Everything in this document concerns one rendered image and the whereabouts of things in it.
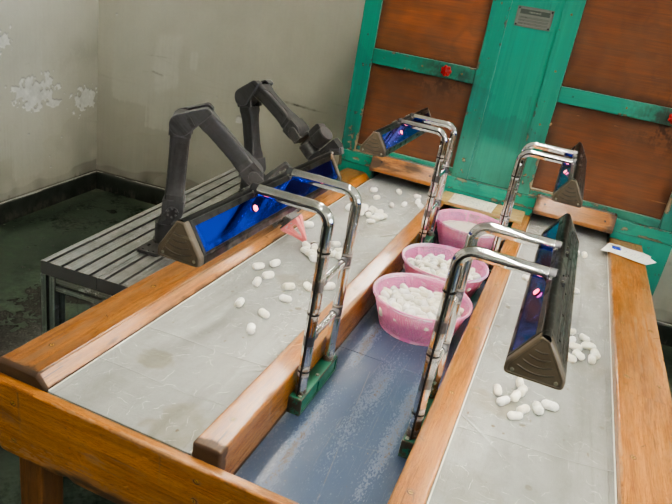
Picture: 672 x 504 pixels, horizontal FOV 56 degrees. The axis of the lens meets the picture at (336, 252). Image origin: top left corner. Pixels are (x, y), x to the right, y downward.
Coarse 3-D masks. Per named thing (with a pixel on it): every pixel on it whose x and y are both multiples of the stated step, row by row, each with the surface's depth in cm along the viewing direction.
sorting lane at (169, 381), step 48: (384, 192) 256; (288, 240) 194; (336, 240) 200; (384, 240) 207; (240, 288) 160; (144, 336) 133; (192, 336) 136; (240, 336) 139; (288, 336) 142; (96, 384) 116; (144, 384) 119; (192, 384) 121; (240, 384) 123; (144, 432) 107; (192, 432) 109
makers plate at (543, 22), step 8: (520, 8) 230; (528, 8) 229; (536, 8) 228; (520, 16) 231; (528, 16) 230; (536, 16) 229; (544, 16) 228; (552, 16) 227; (520, 24) 232; (528, 24) 231; (536, 24) 230; (544, 24) 229
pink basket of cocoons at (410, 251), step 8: (408, 248) 197; (416, 248) 200; (432, 248) 203; (440, 248) 203; (448, 248) 203; (456, 248) 202; (408, 256) 198; (424, 256) 202; (408, 264) 185; (472, 264) 199; (480, 264) 196; (408, 272) 188; (416, 272) 184; (424, 272) 181; (480, 272) 194; (488, 272) 188; (472, 280) 181; (480, 280) 183; (440, 288) 182; (472, 288) 184
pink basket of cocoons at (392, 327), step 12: (384, 276) 174; (396, 276) 177; (408, 276) 178; (420, 276) 179; (408, 288) 179; (432, 288) 178; (468, 300) 169; (384, 312) 162; (396, 312) 157; (468, 312) 164; (384, 324) 164; (396, 324) 160; (408, 324) 157; (420, 324) 156; (432, 324) 156; (456, 324) 159; (396, 336) 162; (408, 336) 160; (420, 336) 159
